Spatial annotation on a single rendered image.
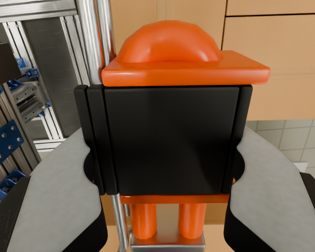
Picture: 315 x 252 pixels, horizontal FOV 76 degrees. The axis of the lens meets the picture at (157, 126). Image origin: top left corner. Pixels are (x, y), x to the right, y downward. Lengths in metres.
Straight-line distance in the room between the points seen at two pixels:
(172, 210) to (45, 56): 1.15
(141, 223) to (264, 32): 0.78
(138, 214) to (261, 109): 0.83
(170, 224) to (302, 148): 1.82
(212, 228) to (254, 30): 0.65
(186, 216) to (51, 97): 1.22
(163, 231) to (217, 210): 0.27
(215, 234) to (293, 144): 1.52
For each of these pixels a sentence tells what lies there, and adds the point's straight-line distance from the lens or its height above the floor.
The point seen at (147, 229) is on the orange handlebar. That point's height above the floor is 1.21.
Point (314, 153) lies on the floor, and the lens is 2.06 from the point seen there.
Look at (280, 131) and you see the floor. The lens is 1.78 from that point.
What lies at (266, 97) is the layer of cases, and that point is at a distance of 0.93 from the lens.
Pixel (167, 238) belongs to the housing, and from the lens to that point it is 0.19.
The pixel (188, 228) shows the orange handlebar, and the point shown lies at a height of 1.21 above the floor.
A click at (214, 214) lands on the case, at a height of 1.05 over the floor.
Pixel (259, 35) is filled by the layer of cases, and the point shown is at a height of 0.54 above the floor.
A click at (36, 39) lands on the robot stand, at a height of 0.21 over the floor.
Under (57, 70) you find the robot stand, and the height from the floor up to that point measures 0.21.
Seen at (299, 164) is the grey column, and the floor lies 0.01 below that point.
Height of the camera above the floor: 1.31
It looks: 61 degrees down
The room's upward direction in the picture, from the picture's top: 180 degrees counter-clockwise
